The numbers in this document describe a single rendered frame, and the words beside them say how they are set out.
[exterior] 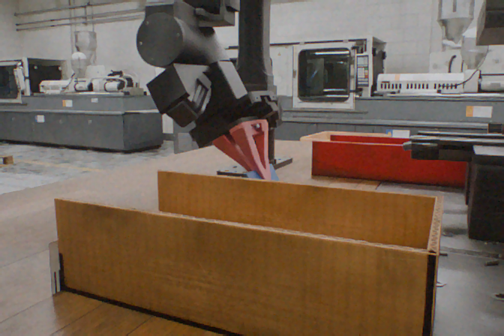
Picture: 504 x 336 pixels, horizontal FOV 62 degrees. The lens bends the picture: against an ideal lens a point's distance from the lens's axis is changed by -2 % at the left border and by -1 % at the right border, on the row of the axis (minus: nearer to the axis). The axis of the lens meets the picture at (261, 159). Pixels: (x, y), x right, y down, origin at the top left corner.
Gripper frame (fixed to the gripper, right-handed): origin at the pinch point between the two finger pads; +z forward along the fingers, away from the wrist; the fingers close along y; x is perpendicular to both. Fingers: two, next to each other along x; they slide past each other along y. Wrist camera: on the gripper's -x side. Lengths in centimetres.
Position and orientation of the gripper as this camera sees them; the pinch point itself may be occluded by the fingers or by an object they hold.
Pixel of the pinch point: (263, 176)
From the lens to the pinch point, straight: 52.1
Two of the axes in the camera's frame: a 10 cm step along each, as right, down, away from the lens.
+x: 4.3, -1.6, 8.9
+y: 7.8, -4.3, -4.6
